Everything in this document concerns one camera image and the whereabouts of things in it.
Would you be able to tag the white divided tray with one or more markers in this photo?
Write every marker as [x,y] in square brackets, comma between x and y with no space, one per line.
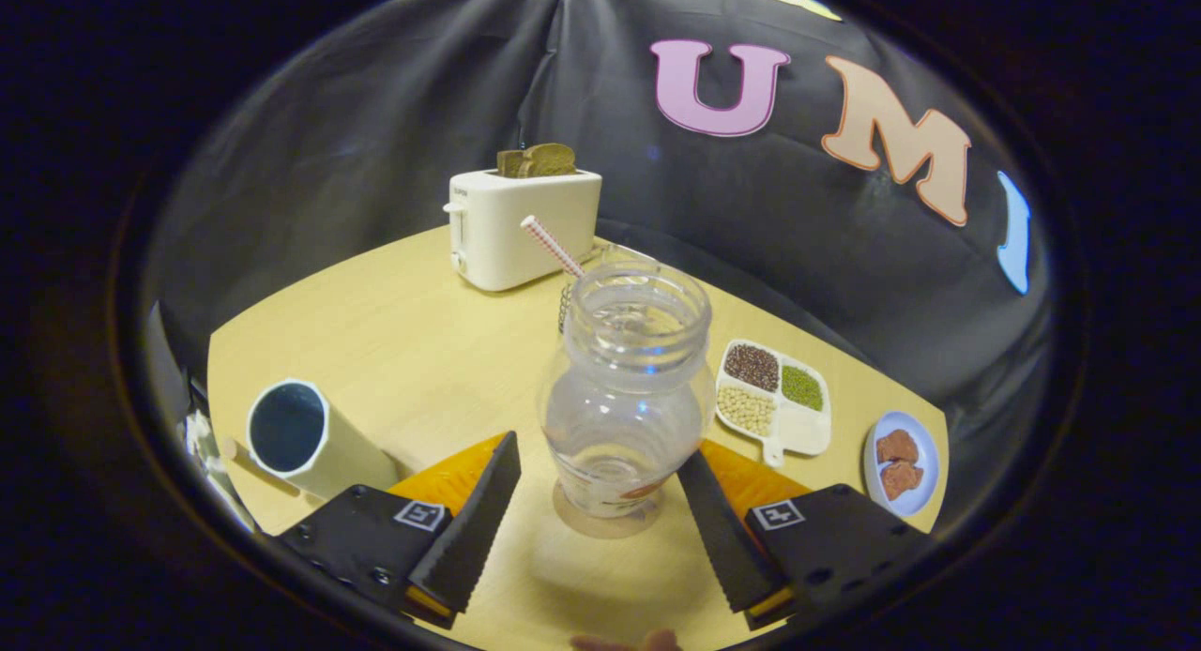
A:
[802,431]

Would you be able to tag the wooden table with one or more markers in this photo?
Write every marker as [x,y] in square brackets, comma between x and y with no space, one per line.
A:
[422,351]

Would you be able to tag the black backdrop cloth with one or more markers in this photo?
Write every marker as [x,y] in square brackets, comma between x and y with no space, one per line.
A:
[375,116]

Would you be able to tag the clear plastic juice bottle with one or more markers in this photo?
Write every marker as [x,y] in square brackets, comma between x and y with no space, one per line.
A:
[624,416]

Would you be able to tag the pile of dark red beans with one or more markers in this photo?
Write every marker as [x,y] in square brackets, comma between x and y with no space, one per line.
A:
[752,366]

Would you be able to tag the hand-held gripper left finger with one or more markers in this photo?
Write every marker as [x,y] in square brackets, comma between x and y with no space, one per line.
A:
[469,529]

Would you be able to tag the pile of yellow soybeans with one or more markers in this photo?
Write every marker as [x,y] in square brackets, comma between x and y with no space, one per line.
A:
[745,409]

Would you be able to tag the red white striped straw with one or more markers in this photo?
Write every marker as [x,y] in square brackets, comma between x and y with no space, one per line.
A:
[552,245]

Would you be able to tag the brown bread slices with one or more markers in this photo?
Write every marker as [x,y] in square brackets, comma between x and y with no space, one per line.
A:
[539,160]

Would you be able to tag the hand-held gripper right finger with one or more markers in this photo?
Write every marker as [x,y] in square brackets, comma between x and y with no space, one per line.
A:
[722,538]

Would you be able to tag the white toaster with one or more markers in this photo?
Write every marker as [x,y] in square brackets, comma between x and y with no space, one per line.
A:
[525,229]

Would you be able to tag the pile of green beans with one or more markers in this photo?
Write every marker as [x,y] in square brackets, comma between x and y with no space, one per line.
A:
[802,387]

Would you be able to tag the small pale blue plate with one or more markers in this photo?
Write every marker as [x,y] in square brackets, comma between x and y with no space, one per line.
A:
[924,445]

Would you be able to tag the brown meat piece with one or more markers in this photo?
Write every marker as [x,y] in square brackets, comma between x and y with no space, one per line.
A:
[901,479]
[896,446]

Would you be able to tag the white cup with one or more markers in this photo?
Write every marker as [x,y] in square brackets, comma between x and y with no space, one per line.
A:
[347,459]

